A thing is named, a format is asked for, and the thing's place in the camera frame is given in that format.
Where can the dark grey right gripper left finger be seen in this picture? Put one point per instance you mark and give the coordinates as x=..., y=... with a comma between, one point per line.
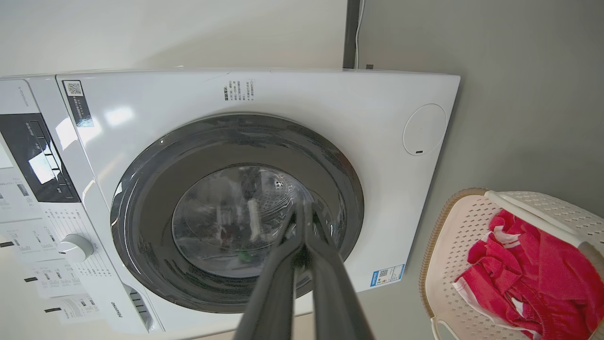
x=271, y=293

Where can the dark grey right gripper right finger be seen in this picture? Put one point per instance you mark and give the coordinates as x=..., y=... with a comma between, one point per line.
x=335, y=293

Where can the cream perforated laundry basket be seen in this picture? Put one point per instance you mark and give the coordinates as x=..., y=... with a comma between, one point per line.
x=453, y=245

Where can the blue energy label sticker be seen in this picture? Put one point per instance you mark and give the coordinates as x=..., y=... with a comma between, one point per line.
x=387, y=275

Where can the dark round washing machine door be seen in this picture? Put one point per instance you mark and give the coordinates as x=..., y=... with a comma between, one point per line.
x=198, y=156

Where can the white front-load washing machine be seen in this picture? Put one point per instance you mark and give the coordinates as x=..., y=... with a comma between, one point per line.
x=330, y=108

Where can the white washing machine control knob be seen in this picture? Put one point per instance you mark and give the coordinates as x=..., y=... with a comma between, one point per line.
x=76, y=247

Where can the red and white garment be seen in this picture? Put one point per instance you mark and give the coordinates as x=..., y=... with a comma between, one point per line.
x=542, y=274

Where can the black QR code sticker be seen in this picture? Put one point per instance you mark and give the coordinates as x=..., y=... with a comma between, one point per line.
x=78, y=103

